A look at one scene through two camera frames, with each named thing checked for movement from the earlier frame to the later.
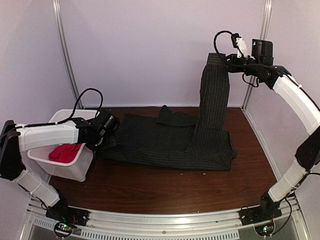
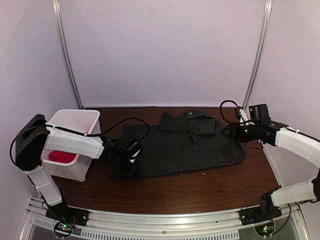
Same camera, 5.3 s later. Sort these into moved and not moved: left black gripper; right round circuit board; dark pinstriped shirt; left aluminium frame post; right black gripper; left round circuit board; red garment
Moved: left black gripper; right black gripper; dark pinstriped shirt
Not moved: left aluminium frame post; red garment; left round circuit board; right round circuit board
